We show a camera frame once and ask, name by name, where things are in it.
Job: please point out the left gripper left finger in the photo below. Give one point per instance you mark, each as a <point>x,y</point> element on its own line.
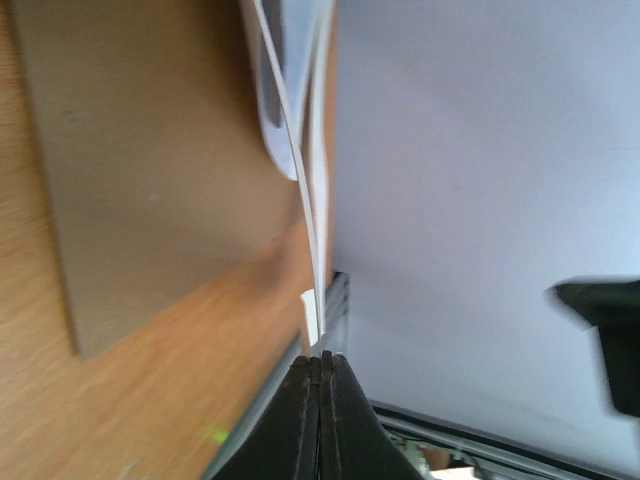
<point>284,443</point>

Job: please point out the white mat board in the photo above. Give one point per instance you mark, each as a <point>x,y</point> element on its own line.
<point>289,46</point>

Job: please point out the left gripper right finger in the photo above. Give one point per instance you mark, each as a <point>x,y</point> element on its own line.
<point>353,443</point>

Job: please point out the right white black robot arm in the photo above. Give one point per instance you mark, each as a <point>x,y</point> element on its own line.
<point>612,308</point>

